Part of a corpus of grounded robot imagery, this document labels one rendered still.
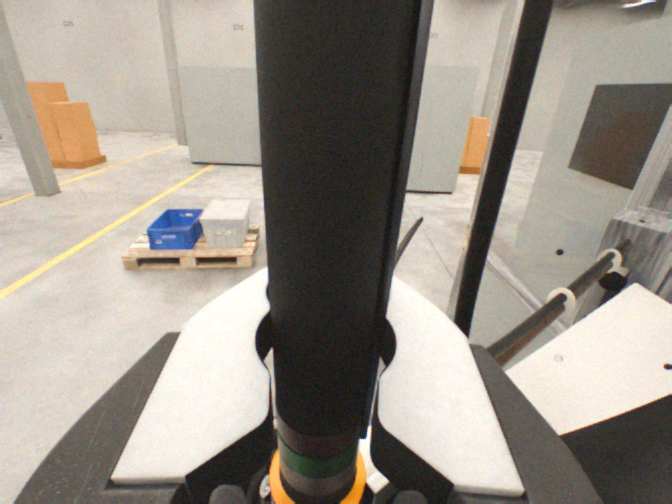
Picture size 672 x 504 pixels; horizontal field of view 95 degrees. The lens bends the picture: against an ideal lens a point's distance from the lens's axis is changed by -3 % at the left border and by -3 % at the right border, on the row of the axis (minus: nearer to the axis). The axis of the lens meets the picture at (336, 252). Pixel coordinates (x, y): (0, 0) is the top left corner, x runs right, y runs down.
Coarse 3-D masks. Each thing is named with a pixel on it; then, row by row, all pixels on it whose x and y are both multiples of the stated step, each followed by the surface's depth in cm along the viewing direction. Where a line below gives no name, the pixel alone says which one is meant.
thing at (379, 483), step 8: (368, 432) 19; (360, 440) 18; (368, 440) 18; (360, 448) 18; (376, 472) 17; (368, 480) 16; (376, 480) 16; (384, 480) 16; (368, 488) 16; (376, 488) 16; (384, 488) 16; (392, 488) 17; (368, 496) 16; (376, 496) 16; (384, 496) 17; (392, 496) 18
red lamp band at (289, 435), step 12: (276, 408) 11; (276, 420) 12; (360, 420) 11; (288, 432) 11; (300, 432) 10; (348, 432) 11; (288, 444) 11; (300, 444) 11; (312, 444) 11; (324, 444) 11; (336, 444) 11; (348, 444) 11; (324, 456) 11
